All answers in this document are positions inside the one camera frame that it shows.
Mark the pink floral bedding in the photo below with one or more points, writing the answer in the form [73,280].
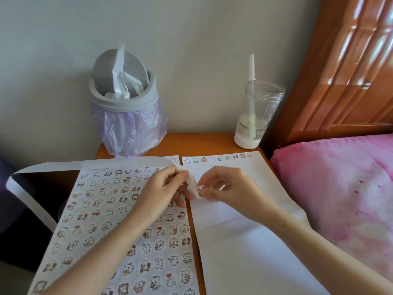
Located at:
[337,187]

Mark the purple rolled mat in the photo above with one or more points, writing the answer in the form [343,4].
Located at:
[7,199]

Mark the person's right hand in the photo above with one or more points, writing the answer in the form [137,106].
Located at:
[242,193]

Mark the purple plastic bin bag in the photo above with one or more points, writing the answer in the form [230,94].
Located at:
[129,132]

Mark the wooden bed headboard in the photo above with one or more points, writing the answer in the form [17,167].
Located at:
[334,107]

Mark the white backing scraps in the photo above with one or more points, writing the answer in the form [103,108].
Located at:
[119,78]

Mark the person's left forearm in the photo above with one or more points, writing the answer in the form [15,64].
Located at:
[95,261]

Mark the wooden nightstand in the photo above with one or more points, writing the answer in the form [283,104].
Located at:
[199,141]

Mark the person's left hand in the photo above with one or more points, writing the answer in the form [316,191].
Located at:
[153,196]

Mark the rows of stuck cartoon stickers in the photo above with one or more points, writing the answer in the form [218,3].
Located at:
[95,211]

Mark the white paper sheet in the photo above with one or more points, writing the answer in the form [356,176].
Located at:
[251,258]
[83,255]

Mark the person's right forearm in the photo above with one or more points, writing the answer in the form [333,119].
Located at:
[325,258]

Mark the short row of cartoon stickers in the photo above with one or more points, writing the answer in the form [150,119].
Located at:
[218,158]

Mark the grey trash bin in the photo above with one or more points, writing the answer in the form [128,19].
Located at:
[122,105]

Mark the clear cup with white base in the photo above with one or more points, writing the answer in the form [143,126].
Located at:
[245,143]

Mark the long white sticker strip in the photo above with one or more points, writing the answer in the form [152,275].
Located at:
[46,165]

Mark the white straw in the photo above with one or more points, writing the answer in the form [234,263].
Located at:
[251,66]

